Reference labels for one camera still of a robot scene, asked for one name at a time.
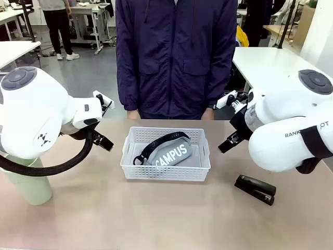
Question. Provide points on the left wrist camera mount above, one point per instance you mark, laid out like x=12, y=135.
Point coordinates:
x=100, y=99

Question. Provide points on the black clamp pole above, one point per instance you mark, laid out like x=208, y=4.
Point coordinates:
x=284, y=26
x=29, y=23

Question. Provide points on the background white shelf table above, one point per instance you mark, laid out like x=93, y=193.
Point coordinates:
x=10, y=14

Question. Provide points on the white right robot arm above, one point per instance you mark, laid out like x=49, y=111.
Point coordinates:
x=281, y=112

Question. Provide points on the background person black trousers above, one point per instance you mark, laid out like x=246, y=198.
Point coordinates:
x=58, y=26

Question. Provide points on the black hanging coat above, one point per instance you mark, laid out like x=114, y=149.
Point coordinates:
x=256, y=20

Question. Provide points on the white perforated plastic basket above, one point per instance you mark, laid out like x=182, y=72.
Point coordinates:
x=166, y=174

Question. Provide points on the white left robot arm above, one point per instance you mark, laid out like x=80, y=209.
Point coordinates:
x=31, y=109

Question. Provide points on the white side table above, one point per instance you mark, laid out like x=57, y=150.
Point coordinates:
x=15, y=50

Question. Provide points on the black stapler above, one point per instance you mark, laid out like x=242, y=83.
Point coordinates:
x=255, y=185

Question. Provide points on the large white table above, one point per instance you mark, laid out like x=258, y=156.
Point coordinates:
x=265, y=62

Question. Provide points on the tall cardboard panel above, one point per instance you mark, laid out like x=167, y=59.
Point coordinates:
x=305, y=23

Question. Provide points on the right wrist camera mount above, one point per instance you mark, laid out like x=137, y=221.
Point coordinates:
x=223, y=100

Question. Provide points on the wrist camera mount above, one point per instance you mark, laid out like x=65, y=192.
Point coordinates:
x=100, y=99
x=223, y=100

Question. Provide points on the navy purple jacket torso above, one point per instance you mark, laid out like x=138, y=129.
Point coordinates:
x=177, y=65

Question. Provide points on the wooden top table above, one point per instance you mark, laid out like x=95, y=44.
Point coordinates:
x=275, y=30

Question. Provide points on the pale green plastic cup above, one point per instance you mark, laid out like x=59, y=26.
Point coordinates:
x=31, y=187

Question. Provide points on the yellow cloth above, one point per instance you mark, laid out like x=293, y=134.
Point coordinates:
x=242, y=36

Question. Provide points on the background white metal desk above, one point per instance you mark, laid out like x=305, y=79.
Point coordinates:
x=86, y=10

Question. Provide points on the person left forearm purple sleeve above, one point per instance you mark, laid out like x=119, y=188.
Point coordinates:
x=218, y=83

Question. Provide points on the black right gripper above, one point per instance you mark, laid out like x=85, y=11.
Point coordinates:
x=240, y=122

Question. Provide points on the person left hand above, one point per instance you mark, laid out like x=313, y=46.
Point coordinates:
x=209, y=114

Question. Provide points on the person right forearm purple sleeve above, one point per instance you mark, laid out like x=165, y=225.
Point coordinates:
x=127, y=88

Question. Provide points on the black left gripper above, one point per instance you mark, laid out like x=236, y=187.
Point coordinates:
x=76, y=132

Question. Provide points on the black wrist watch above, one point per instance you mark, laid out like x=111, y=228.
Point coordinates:
x=212, y=107

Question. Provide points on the person right hand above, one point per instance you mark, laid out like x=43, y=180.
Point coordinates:
x=134, y=115

